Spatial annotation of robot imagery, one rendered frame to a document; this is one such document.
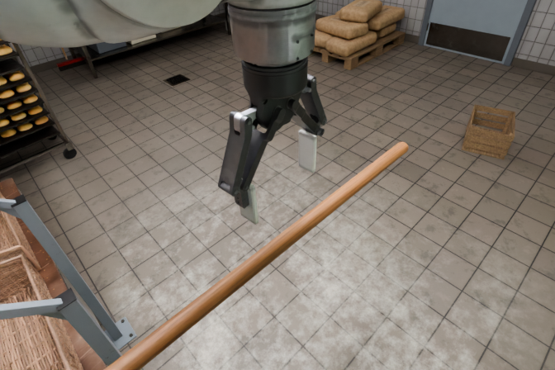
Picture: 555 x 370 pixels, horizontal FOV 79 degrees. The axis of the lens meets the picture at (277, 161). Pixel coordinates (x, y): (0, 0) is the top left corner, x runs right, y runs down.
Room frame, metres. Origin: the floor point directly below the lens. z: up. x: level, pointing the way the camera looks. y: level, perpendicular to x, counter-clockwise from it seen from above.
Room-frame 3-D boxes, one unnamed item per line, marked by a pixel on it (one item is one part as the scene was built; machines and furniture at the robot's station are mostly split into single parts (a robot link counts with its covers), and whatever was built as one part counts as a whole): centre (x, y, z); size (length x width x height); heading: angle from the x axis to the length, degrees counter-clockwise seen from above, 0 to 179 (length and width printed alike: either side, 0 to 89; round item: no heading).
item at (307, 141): (0.42, -0.05, 1.37); 0.03 x 0.01 x 0.07; 48
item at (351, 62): (4.50, -1.12, 0.07); 1.20 x 0.80 x 0.14; 131
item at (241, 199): (0.31, 0.06, 1.39); 0.03 x 0.01 x 0.05; 138
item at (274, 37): (0.37, 0.00, 1.57); 0.09 x 0.09 x 0.06
